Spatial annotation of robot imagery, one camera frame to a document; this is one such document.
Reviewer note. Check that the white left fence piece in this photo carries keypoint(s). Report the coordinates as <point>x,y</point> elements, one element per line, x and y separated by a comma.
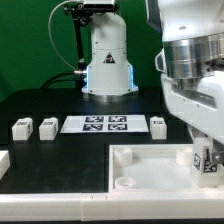
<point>4,162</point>

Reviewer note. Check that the white square tabletop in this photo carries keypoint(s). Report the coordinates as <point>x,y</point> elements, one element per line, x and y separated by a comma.
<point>152,167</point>

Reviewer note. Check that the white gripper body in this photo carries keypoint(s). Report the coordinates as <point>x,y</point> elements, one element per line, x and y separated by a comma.
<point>203,109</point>

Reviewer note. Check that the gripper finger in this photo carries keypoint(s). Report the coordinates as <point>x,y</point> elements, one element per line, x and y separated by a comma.
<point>216,153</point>
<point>195,133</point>

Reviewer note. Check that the white front fence rail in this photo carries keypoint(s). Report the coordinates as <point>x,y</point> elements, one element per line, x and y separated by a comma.
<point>208,203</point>

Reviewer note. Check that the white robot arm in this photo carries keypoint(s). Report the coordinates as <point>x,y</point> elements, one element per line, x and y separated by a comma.
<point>191,62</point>

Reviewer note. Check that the black camera stand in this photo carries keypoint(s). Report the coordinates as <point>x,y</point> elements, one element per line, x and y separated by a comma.
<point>81,18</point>

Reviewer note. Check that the white sheet with markers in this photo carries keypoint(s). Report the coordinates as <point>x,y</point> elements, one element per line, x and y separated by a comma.
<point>105,124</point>

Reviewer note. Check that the grey camera on stand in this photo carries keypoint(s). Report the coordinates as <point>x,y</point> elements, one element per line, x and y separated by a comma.
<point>99,4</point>

